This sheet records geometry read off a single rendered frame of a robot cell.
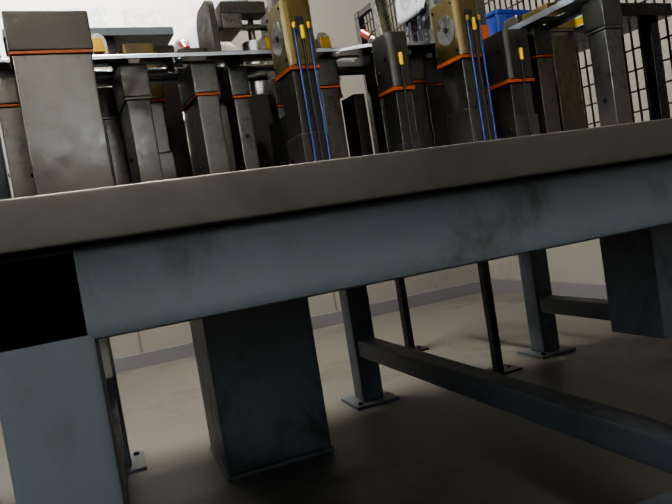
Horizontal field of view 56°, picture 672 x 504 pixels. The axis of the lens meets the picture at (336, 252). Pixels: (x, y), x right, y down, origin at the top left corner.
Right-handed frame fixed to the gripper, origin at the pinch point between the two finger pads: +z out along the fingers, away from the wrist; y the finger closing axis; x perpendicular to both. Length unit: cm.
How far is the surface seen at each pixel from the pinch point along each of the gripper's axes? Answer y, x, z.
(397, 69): 20.5, -21.0, 11.6
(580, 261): -138, 182, 84
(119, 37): -28, -64, -12
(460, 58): 24.3, -8.6, 11.1
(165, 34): -27, -53, -12
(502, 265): -212, 188, 87
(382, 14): -15.3, 0.2, -11.8
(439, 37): 18.8, -8.7, 5.1
